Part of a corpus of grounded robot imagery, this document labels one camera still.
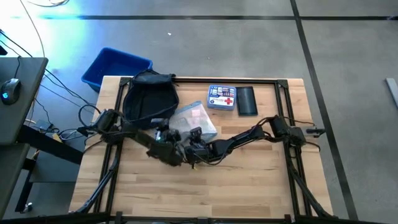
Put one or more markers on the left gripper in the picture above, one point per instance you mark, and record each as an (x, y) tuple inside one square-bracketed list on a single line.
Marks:
[(169, 138)]

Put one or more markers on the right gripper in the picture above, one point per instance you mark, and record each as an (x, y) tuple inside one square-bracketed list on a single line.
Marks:
[(199, 151)]

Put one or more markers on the white mesh zip pouch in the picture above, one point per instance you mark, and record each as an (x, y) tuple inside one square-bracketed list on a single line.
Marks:
[(192, 119)]

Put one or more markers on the navy blue backpack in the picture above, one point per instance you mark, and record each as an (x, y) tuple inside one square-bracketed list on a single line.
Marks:
[(149, 99)]

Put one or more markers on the blue first aid kit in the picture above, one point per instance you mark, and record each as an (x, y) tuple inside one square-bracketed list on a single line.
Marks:
[(221, 98)]

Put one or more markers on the black rectangular case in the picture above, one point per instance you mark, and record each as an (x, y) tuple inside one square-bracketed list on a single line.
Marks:
[(246, 101)]

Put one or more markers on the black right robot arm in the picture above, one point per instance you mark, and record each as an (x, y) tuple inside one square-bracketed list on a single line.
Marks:
[(245, 137)]

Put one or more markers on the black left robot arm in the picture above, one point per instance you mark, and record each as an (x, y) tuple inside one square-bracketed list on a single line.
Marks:
[(140, 140)]

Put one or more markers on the blue plastic tub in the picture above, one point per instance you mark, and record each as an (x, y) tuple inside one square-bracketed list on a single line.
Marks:
[(115, 65)]

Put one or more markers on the black power adapter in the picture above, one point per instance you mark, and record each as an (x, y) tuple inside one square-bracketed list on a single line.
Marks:
[(42, 125)]

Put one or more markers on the black desk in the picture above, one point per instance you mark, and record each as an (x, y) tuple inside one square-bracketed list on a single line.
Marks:
[(18, 118)]

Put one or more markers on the black computer mouse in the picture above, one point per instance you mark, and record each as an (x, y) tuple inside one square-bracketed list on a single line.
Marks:
[(11, 91)]

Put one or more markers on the grey metal bar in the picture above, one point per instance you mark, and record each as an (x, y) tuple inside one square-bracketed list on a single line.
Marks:
[(392, 91)]

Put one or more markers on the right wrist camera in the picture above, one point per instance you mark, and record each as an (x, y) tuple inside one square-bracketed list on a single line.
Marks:
[(196, 132)]

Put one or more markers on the black aluminium table frame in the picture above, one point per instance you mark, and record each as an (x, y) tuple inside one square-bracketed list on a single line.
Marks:
[(202, 80)]

